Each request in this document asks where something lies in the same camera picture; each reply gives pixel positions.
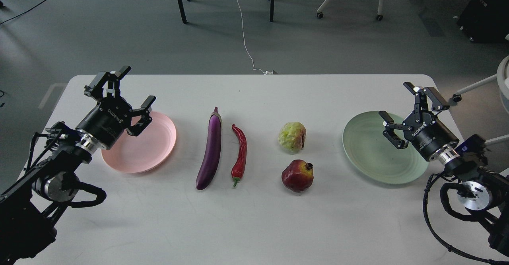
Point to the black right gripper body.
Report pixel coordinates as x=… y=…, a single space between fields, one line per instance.
x=428 y=135

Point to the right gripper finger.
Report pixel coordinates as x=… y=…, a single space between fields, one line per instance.
x=390 y=127
x=426 y=100

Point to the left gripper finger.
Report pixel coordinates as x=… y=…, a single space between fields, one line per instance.
x=145 y=119
x=106 y=84

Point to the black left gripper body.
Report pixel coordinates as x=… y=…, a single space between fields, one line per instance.
x=107 y=121

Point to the purple eggplant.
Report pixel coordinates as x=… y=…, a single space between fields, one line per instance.
x=212 y=154

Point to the red pomegranate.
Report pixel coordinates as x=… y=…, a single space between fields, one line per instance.
x=298 y=176

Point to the green yellow custard apple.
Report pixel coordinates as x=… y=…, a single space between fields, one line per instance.
x=292 y=136

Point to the red chili pepper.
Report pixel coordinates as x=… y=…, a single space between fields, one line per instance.
x=237 y=171

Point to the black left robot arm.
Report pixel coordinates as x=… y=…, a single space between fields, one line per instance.
x=48 y=186

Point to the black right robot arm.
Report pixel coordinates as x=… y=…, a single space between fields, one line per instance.
x=471 y=192

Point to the light green plate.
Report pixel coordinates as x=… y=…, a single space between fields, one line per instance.
x=375 y=157

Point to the pink plate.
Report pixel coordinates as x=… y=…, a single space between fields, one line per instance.
x=138 y=154

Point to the white chair at right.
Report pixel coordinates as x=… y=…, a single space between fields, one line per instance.
x=483 y=106

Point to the black equipment case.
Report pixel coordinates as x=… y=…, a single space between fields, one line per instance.
x=485 y=21

